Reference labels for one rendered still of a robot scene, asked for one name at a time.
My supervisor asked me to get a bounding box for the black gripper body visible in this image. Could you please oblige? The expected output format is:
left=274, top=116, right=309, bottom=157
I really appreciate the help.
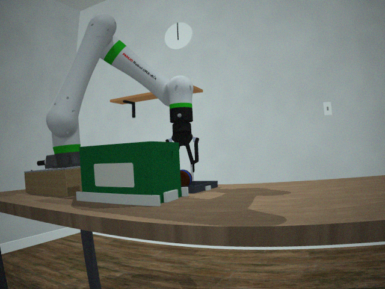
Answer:
left=171, top=123, right=193, bottom=146

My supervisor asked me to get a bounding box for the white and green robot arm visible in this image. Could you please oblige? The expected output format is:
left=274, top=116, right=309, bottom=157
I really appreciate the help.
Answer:
left=37, top=13, right=194, bottom=169

